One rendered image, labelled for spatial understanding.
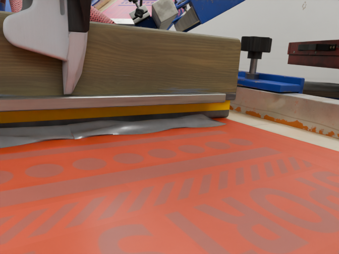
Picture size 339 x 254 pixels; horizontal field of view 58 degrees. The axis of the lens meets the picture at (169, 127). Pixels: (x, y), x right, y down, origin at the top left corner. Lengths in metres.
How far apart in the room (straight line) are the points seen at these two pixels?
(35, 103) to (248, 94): 0.29
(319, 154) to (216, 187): 0.13
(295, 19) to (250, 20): 0.43
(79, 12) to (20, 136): 0.11
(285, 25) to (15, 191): 2.51
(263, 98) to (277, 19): 2.26
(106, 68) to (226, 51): 0.15
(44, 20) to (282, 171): 0.21
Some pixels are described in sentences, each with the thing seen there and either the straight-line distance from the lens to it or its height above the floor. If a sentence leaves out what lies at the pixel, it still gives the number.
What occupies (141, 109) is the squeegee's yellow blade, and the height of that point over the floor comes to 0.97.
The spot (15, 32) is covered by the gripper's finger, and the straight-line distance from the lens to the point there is 0.26.
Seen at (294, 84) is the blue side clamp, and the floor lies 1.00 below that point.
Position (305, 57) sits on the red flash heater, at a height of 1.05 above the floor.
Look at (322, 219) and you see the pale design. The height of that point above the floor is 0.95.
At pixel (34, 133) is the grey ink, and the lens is 0.28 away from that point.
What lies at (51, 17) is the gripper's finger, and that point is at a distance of 0.27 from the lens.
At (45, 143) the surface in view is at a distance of 0.27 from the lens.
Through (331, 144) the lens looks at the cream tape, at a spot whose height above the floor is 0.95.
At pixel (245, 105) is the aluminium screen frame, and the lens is 0.45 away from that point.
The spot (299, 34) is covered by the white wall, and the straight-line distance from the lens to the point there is 2.53.
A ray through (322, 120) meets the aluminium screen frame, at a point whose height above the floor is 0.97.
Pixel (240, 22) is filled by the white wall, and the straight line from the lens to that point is 2.93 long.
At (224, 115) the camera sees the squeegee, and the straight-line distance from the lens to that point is 0.40.
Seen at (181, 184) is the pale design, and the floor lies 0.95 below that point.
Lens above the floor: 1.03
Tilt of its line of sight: 14 degrees down
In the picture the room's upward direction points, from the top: 4 degrees clockwise
